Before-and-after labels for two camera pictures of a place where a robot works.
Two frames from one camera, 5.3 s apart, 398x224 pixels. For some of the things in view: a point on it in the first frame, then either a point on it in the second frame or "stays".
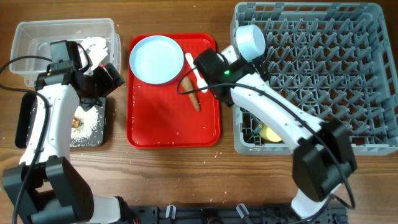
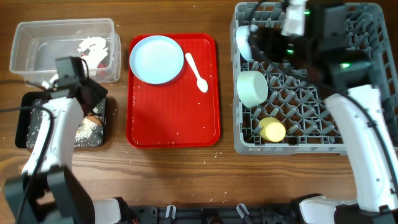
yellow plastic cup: x=267 y=132 stays
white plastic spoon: x=202 y=83 stays
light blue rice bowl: x=250 y=42 stays
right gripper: x=260 y=68 to x=270 y=36
